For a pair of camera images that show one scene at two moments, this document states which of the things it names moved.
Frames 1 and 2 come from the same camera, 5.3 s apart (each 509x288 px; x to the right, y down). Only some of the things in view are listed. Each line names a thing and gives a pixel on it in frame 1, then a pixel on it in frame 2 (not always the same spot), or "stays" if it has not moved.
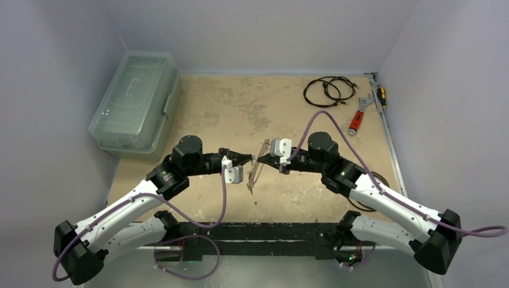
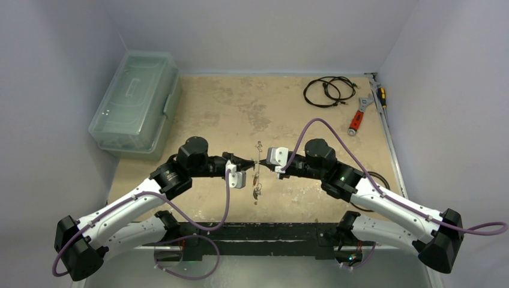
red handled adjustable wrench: (363, 102) stays
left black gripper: (236, 157) -> (240, 164)
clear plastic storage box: (135, 111) stays
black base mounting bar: (317, 239) stays
